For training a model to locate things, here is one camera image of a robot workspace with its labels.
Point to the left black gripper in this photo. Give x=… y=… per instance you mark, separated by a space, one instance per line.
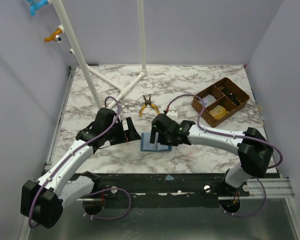
x=130 y=135

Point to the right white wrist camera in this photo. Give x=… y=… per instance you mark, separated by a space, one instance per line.
x=172 y=115

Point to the black item in basket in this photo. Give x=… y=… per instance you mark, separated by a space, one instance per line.
x=230 y=95

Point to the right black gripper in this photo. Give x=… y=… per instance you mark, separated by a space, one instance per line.
x=162 y=135

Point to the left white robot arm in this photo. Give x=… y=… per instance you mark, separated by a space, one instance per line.
x=43 y=200

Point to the white packets in basket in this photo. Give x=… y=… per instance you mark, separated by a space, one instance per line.
x=207 y=100

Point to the yellow item in basket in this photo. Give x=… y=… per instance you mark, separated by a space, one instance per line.
x=218 y=112

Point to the yellow handled pliers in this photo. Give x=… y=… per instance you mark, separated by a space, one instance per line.
x=148 y=102

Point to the blue card holder wallet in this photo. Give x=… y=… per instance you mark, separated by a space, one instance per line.
x=146 y=146

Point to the brown woven basket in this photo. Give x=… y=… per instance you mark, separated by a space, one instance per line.
x=221 y=99

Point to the orange brass tap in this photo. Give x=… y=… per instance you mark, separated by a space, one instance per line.
x=56 y=35

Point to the white PVC pipe frame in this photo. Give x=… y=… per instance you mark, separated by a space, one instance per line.
x=105 y=32

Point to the aluminium extrusion rail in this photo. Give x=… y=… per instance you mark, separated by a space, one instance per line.
x=275 y=188

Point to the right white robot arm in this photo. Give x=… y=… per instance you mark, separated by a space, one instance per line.
x=250 y=146

